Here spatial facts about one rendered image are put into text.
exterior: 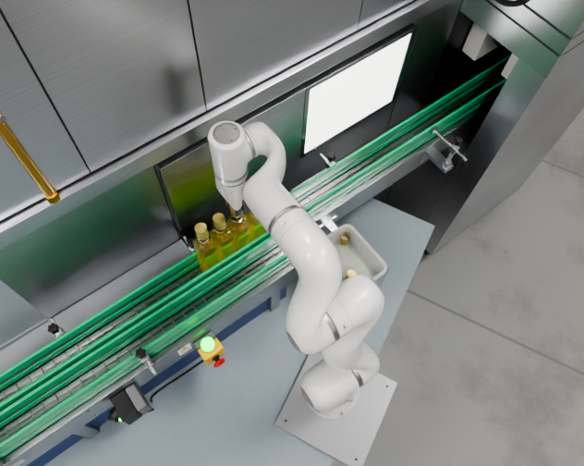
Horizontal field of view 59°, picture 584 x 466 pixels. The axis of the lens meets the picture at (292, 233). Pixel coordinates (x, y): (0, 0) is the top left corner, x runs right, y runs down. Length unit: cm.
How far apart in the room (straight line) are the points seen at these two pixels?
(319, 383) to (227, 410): 53
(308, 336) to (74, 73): 68
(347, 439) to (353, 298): 83
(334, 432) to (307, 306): 86
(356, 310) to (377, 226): 106
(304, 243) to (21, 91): 59
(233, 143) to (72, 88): 34
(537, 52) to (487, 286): 152
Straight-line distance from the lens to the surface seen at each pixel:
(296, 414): 184
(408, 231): 215
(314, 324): 105
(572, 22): 174
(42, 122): 115
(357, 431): 186
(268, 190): 109
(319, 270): 100
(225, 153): 118
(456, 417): 276
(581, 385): 306
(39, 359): 169
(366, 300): 111
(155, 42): 114
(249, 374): 189
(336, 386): 144
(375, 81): 178
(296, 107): 154
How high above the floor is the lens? 260
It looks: 63 degrees down
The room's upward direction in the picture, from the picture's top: 4 degrees clockwise
